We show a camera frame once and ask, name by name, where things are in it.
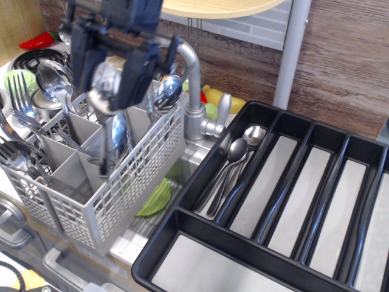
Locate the green toy cabbage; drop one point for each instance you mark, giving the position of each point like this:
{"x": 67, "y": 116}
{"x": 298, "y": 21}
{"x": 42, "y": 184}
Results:
{"x": 26, "y": 78}

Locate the black cutlery tray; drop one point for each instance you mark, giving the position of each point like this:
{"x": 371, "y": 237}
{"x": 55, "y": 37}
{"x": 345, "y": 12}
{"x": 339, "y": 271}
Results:
{"x": 309, "y": 213}

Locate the dark spoon in tray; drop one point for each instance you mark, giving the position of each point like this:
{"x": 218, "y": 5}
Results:
{"x": 236, "y": 153}

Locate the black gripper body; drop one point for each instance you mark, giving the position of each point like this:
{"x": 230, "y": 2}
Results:
{"x": 134, "y": 17}

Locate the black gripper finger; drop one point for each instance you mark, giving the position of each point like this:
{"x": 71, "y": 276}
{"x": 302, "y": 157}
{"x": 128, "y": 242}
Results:
{"x": 87, "y": 52}
{"x": 141, "y": 64}

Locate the black stove burner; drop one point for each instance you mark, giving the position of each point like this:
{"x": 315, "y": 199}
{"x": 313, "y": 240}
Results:
{"x": 31, "y": 59}

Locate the hanging slotted ladle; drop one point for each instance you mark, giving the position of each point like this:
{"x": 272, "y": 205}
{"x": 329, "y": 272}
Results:
{"x": 65, "y": 35}

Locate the shiny spoon in tray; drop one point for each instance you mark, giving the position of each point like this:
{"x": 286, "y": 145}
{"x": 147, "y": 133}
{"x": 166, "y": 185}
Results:
{"x": 253, "y": 135}

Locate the silver sink faucet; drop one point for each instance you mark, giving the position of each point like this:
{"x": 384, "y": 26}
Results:
{"x": 196, "y": 123}

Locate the spoon at basket corner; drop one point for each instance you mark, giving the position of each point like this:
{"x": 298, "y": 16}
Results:
{"x": 163, "y": 97}

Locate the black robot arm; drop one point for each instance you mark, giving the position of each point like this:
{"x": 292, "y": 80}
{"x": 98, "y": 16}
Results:
{"x": 117, "y": 38}

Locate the grey plastic cutlery basket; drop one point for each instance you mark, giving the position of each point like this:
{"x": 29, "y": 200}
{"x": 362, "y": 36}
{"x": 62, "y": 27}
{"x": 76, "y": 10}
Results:
{"x": 92, "y": 212}

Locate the wooden shelf board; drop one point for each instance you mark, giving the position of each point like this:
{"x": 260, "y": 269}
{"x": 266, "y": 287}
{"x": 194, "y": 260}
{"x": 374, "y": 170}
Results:
{"x": 217, "y": 9}

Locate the fork at left edge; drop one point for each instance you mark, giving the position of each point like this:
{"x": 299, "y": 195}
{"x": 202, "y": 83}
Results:
{"x": 25, "y": 114}

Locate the green leaf in sink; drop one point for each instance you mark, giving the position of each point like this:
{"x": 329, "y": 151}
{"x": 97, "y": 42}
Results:
{"x": 158, "y": 199}

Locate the large spoon in basket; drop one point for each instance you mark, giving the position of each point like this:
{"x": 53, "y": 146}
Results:
{"x": 112, "y": 145}

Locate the red toy pepper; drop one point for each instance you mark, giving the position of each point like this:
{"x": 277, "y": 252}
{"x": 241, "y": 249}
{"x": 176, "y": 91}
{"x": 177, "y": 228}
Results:
{"x": 42, "y": 41}

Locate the big serving spoon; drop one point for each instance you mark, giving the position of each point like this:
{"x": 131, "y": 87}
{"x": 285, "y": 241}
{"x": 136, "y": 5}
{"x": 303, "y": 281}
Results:
{"x": 54, "y": 82}

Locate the small steel spoon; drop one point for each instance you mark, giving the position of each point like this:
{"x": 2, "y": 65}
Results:
{"x": 105, "y": 83}

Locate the grey metal pole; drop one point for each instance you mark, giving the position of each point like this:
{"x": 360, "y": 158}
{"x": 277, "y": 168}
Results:
{"x": 298, "y": 20}

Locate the fork head lower left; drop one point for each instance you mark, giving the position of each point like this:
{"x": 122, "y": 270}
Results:
{"x": 25, "y": 158}

